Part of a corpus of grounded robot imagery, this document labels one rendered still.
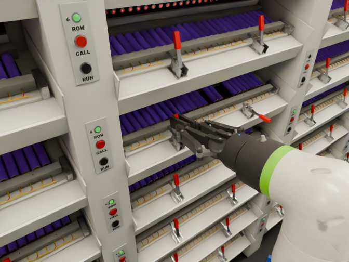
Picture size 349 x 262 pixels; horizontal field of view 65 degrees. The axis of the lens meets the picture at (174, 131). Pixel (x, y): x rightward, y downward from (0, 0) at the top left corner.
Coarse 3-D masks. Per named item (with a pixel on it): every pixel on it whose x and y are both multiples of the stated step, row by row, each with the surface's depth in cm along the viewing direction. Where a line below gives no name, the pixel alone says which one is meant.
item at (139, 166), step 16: (272, 80) 93; (272, 96) 92; (288, 96) 90; (240, 112) 83; (272, 112) 88; (160, 144) 69; (128, 160) 64; (144, 160) 65; (160, 160) 66; (176, 160) 71; (128, 176) 61; (144, 176) 67
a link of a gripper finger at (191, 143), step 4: (180, 132) 59; (184, 132) 58; (184, 136) 57; (188, 136) 57; (180, 140) 60; (184, 140) 58; (188, 140) 56; (192, 140) 55; (196, 140) 55; (184, 144) 58; (188, 144) 56; (192, 144) 54; (196, 144) 53; (200, 144) 53; (192, 148) 55; (196, 148) 52; (200, 148) 52; (200, 152) 52; (196, 156) 53; (200, 160) 52
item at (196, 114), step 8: (256, 88) 88; (264, 88) 89; (240, 96) 84; (248, 96) 85; (256, 96) 89; (216, 104) 80; (224, 104) 80; (232, 104) 83; (192, 112) 75; (200, 112) 76; (208, 112) 78; (224, 112) 80; (168, 120) 72; (144, 128) 68; (152, 128) 69; (160, 128) 70; (128, 136) 66; (136, 136) 66; (144, 136) 68; (152, 136) 69; (128, 144) 67; (144, 144) 67
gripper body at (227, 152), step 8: (232, 136) 50; (240, 136) 49; (248, 136) 49; (208, 144) 54; (216, 144) 53; (224, 144) 53; (232, 144) 49; (240, 144) 48; (216, 152) 51; (224, 152) 50; (232, 152) 48; (224, 160) 50; (232, 160) 48; (232, 168) 49
